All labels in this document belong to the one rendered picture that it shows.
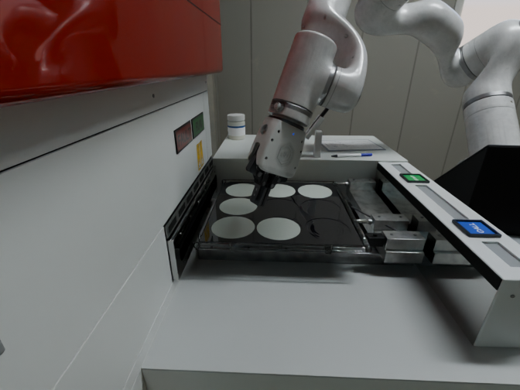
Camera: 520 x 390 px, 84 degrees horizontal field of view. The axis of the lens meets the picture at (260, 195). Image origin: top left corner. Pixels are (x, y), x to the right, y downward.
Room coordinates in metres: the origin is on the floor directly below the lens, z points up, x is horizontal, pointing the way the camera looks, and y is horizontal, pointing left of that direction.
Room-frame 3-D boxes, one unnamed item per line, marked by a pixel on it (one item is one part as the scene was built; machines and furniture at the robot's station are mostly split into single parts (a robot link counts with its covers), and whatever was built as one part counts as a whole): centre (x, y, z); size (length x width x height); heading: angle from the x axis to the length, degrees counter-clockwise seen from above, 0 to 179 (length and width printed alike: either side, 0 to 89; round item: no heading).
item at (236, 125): (1.18, 0.10, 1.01); 0.07 x 0.07 x 0.10
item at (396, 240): (0.53, -0.31, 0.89); 0.08 x 0.03 x 0.03; 87
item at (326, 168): (1.06, -0.16, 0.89); 0.62 x 0.35 x 0.14; 87
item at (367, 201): (0.69, -0.32, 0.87); 0.36 x 0.08 x 0.03; 177
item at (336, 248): (0.50, -0.05, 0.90); 0.37 x 0.01 x 0.01; 87
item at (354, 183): (0.85, -0.32, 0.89); 0.08 x 0.03 x 0.03; 87
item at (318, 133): (0.92, -0.17, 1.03); 0.06 x 0.04 x 0.13; 87
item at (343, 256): (0.56, -0.11, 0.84); 0.50 x 0.02 x 0.03; 87
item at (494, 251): (0.60, -0.41, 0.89); 0.55 x 0.09 x 0.14; 177
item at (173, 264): (0.68, 0.16, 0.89); 0.44 x 0.02 x 0.10; 177
